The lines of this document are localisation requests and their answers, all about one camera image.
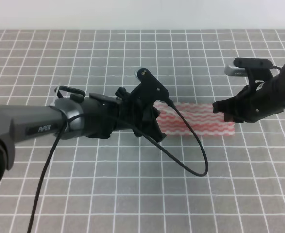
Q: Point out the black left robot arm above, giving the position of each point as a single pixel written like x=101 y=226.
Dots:
x=92 y=116

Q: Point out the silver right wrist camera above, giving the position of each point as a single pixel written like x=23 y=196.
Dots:
x=240 y=66

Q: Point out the pink wavy striped towel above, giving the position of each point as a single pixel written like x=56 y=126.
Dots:
x=199 y=116

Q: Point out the grey checked tablecloth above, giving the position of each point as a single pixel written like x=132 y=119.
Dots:
x=124 y=184

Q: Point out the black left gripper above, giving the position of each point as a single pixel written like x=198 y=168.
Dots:
x=126 y=112

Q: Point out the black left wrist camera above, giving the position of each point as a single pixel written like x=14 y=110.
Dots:
x=150 y=89

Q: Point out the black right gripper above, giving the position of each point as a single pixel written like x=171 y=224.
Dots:
x=249 y=105

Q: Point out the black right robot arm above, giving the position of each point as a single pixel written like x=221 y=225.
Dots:
x=276 y=82

